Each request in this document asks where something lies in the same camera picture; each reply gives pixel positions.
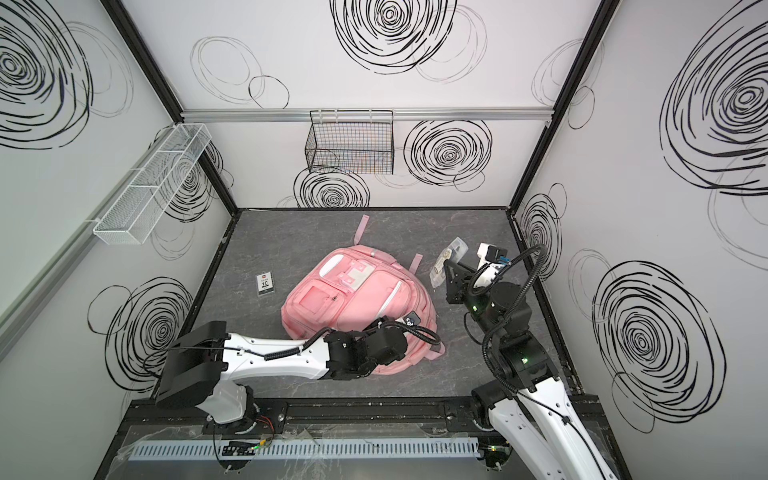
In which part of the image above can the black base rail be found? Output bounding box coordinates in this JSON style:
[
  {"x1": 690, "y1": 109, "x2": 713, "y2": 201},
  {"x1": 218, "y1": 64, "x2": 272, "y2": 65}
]
[{"x1": 119, "y1": 394, "x2": 613, "y2": 439}]

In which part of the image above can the small white card packet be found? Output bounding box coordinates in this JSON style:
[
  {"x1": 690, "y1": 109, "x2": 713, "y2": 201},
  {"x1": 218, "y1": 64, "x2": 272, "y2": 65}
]
[{"x1": 256, "y1": 272, "x2": 275, "y2": 296}]

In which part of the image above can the clear plastic case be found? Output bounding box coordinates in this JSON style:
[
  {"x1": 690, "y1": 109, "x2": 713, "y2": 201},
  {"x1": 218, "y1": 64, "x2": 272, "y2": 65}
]
[{"x1": 429, "y1": 237, "x2": 468, "y2": 289}]

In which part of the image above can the pink student backpack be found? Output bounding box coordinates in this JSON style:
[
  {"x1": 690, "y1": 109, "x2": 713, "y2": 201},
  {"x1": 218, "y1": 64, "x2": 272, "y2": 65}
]
[{"x1": 281, "y1": 216, "x2": 446, "y2": 375}]

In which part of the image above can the white slotted cable duct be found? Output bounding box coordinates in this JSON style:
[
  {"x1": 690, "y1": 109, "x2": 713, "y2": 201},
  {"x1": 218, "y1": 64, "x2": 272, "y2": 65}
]
[{"x1": 127, "y1": 438, "x2": 481, "y2": 461}]

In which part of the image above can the white mesh wall shelf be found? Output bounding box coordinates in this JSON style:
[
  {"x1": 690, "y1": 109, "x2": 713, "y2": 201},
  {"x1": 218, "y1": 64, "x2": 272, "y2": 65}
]
[{"x1": 93, "y1": 123, "x2": 213, "y2": 245}]

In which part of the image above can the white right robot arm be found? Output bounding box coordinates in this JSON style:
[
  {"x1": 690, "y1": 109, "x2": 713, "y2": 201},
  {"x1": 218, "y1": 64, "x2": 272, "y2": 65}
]
[{"x1": 443, "y1": 260, "x2": 618, "y2": 479}]

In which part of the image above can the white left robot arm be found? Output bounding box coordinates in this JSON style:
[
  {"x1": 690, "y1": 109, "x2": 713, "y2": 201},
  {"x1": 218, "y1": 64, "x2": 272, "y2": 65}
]
[{"x1": 155, "y1": 313, "x2": 433, "y2": 425}]

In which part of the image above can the black wire wall basket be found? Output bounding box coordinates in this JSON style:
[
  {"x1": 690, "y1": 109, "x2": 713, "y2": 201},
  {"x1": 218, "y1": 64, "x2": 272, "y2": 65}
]
[{"x1": 304, "y1": 109, "x2": 395, "y2": 175}]

